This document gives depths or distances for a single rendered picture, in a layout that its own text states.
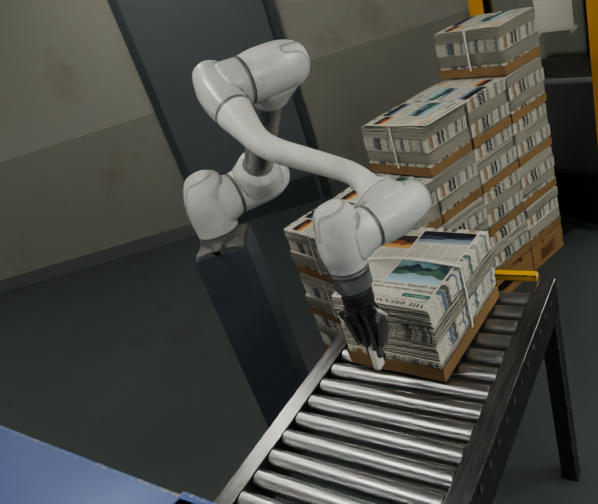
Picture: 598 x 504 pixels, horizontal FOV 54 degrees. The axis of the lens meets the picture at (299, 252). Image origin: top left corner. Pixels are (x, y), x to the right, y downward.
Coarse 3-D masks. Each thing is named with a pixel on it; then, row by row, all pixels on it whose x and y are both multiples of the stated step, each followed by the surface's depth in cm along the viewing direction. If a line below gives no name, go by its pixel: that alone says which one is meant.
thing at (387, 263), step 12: (372, 264) 162; (384, 264) 160; (396, 264) 158; (408, 264) 156; (420, 264) 154; (432, 264) 152; (456, 276) 145; (468, 288) 152; (468, 312) 154; (468, 324) 154
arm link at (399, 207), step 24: (240, 96) 146; (216, 120) 148; (240, 120) 142; (264, 144) 140; (288, 144) 139; (312, 168) 138; (336, 168) 137; (360, 168) 136; (360, 192) 133; (384, 192) 129; (408, 192) 129; (384, 216) 126; (408, 216) 128; (384, 240) 128
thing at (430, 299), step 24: (384, 288) 148; (408, 288) 145; (432, 288) 142; (456, 288) 146; (408, 312) 139; (432, 312) 137; (456, 312) 147; (408, 336) 145; (432, 336) 140; (456, 336) 149; (408, 360) 149; (432, 360) 145
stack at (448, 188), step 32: (480, 160) 268; (512, 160) 282; (352, 192) 265; (448, 192) 259; (512, 192) 287; (448, 224) 262; (480, 224) 276; (512, 224) 292; (320, 256) 240; (320, 288) 254; (512, 288) 302; (320, 320) 273
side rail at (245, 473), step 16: (336, 352) 170; (320, 368) 166; (304, 384) 162; (304, 400) 156; (288, 416) 153; (272, 432) 149; (256, 448) 146; (272, 448) 145; (256, 464) 141; (240, 480) 138; (224, 496) 136; (272, 496) 145
